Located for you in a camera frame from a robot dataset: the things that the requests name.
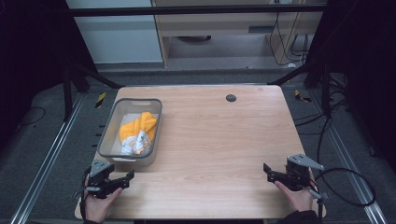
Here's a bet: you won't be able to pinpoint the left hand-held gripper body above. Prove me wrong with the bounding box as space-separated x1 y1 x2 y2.
73 159 126 201

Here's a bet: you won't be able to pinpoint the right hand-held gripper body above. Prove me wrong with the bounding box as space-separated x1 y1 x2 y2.
283 153 330 202

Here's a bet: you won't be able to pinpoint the person's right hand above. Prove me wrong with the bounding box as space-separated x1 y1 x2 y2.
274 167 316 213

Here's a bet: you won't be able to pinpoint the person's left hand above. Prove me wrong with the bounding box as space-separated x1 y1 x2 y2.
83 176 124 224

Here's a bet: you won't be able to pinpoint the grey plastic basket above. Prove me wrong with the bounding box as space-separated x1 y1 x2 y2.
96 97 163 167

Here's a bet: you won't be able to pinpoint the yellow and white cloth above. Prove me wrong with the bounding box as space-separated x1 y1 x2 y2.
119 111 159 156

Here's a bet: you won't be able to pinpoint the yellow and black floor tape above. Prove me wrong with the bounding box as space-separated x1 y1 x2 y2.
293 89 313 104
94 91 107 109

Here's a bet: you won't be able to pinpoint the black metal stand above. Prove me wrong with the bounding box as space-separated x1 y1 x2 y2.
61 57 126 123
266 61 333 119

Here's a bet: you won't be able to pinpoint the dark curtain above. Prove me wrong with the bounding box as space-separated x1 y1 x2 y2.
306 0 396 172
0 0 97 150

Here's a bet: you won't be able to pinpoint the white cabinet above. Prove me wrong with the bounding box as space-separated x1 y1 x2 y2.
64 0 164 65

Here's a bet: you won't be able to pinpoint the light wooden desk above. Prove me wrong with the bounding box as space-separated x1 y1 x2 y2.
150 0 329 68

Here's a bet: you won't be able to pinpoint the aluminium floor rail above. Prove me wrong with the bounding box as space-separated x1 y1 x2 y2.
8 92 86 224
307 89 390 224

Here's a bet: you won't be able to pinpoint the black floor cables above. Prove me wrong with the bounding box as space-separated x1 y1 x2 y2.
292 74 356 163

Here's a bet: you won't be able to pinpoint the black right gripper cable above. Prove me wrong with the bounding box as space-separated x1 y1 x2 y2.
313 167 376 207

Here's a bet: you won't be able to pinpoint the thin black floor cable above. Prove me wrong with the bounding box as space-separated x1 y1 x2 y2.
18 105 48 127

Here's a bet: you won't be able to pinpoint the black cables under desk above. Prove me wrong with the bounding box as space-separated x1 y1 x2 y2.
268 11 310 68

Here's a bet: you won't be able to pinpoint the black horizontal frame bar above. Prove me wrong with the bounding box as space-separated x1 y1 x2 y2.
68 4 327 19

